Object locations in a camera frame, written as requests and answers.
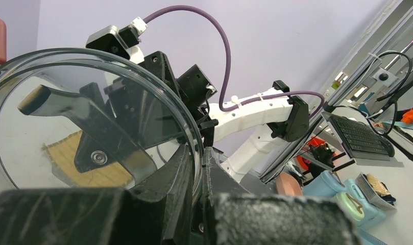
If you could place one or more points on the light blue containers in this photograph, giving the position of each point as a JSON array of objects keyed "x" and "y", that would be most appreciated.
[{"x": 348, "y": 195}]

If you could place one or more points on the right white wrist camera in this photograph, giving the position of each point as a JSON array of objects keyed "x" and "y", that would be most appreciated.
[{"x": 121, "y": 42}]

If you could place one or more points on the aluminium rail frame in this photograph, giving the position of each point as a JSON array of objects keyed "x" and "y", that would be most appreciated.
[{"x": 388, "y": 42}]

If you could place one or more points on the black keyboard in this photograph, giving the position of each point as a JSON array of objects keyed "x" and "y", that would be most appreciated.
[{"x": 361, "y": 143}]

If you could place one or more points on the glass lid with red clip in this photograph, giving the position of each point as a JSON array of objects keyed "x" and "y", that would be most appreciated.
[{"x": 24, "y": 162}]

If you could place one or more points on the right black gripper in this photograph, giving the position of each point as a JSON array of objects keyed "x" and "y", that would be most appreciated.
[{"x": 118, "y": 122}]

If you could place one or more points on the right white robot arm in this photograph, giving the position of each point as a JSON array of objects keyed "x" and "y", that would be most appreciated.
[{"x": 276, "y": 116}]

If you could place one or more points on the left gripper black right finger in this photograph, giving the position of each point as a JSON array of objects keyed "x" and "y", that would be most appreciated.
[{"x": 232, "y": 215}]

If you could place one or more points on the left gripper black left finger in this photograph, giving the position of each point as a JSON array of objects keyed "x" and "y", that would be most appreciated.
[{"x": 155, "y": 211}]

